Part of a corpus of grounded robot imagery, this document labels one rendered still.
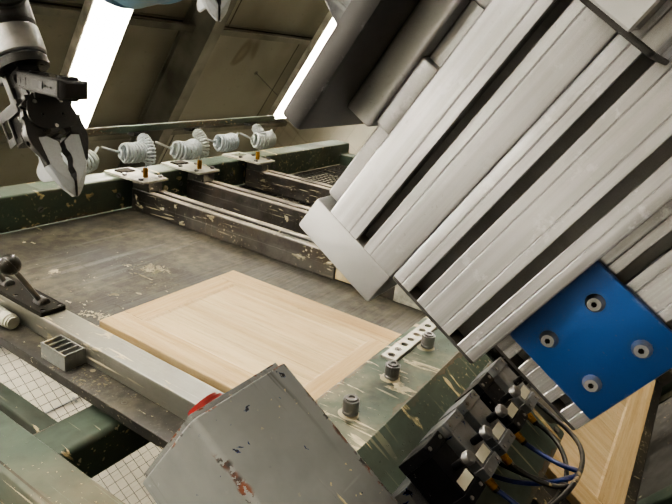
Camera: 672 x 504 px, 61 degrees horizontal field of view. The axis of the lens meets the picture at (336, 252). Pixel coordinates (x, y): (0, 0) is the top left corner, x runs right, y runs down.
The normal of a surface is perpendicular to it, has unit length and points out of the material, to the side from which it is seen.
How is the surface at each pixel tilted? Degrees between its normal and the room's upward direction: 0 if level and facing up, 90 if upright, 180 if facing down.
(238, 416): 90
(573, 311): 90
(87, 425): 58
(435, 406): 90
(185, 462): 90
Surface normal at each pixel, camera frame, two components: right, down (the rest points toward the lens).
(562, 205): -0.54, 0.22
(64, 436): 0.10, -0.94
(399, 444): 0.52, -0.65
